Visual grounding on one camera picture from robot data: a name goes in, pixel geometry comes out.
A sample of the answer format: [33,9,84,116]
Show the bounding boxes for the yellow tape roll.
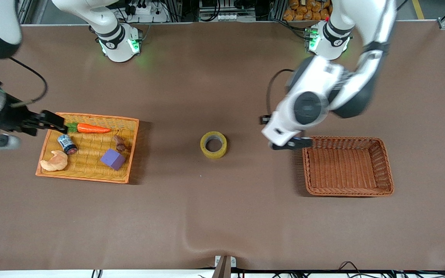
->
[200,131,228,159]

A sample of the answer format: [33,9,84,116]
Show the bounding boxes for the small blue labelled can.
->
[57,134,78,156]

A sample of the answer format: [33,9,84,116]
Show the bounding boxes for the toy carrot with green leaves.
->
[63,122,112,134]

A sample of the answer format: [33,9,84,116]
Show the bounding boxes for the toy croissant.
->
[40,150,68,172]

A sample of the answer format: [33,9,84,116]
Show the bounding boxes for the yellow wicker basket orange rim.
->
[35,112,140,184]

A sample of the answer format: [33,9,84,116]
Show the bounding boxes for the purple foam block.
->
[100,149,126,171]

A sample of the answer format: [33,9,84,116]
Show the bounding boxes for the brown toy sweet potato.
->
[113,134,131,152]

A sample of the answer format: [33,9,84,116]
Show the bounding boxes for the brown wicker basket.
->
[302,136,395,197]

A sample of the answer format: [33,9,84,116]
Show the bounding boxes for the brown table cloth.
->
[0,21,445,271]

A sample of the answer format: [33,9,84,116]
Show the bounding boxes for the bag of orange toy breads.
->
[283,0,333,22]

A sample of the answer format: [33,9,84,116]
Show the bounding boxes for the white power strip with plugs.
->
[124,0,169,23]

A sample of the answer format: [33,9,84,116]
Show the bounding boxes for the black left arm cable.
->
[266,69,294,116]

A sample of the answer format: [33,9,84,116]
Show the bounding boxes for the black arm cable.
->
[266,69,294,116]
[9,57,48,108]

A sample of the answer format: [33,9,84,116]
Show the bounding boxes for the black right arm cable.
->
[9,57,48,108]

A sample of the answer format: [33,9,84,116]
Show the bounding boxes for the dark stand post with bracket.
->
[211,255,237,278]

